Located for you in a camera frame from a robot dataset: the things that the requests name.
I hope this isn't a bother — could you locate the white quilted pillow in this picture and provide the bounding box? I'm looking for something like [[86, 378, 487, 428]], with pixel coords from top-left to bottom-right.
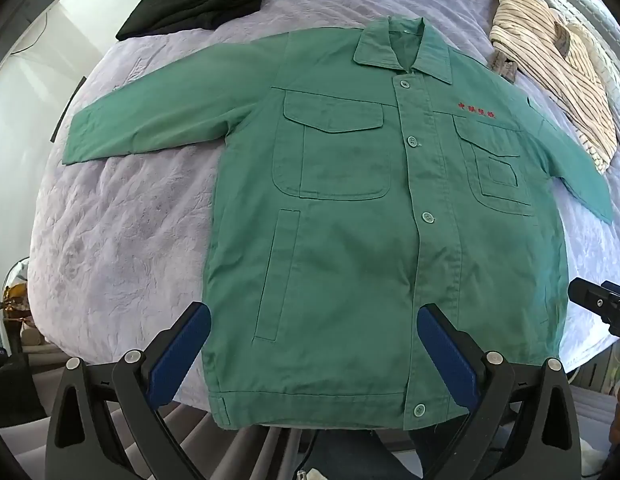
[[552, 0, 620, 116]]

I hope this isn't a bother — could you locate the green work jacket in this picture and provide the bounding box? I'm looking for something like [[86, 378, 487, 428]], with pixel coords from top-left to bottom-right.
[[62, 16, 615, 432]]

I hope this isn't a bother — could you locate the lavender embossed blanket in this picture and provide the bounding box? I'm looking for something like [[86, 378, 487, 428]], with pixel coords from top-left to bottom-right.
[[27, 0, 620, 376]]

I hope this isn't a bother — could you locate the beige striped garment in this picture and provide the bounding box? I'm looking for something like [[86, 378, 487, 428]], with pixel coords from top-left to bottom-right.
[[489, 0, 618, 175]]

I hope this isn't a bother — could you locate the golden ornament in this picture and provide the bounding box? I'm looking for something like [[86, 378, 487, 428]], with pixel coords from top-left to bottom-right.
[[4, 284, 29, 311]]

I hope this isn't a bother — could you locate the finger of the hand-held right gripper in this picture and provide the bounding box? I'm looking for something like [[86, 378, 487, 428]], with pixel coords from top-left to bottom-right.
[[568, 277, 620, 341]]

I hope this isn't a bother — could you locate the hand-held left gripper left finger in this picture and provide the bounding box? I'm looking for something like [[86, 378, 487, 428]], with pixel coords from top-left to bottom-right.
[[44, 302, 213, 480]]

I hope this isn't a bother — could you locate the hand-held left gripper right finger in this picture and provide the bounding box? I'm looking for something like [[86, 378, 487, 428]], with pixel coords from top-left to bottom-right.
[[417, 302, 584, 480]]

